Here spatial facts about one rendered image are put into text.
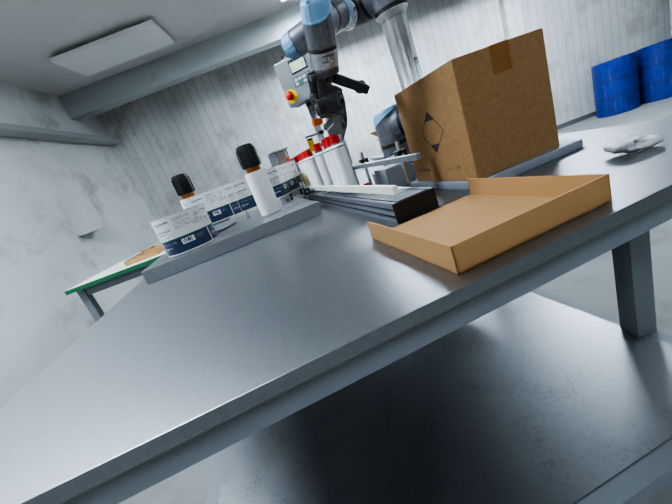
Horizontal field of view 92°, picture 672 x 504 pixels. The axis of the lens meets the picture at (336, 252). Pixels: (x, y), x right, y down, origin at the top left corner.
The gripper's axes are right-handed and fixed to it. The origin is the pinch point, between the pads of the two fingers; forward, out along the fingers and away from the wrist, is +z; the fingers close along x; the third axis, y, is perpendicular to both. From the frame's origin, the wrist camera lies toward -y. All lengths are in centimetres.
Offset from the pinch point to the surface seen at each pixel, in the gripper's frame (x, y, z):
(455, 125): 31.7, -16.8, -9.4
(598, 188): 69, -11, -16
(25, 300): -202, 269, 156
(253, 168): -31.4, 28.9, 16.9
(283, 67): -67, -1, -5
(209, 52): -464, 15, 55
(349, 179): 1.9, 0.8, 15.1
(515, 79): 32.5, -31.3, -15.8
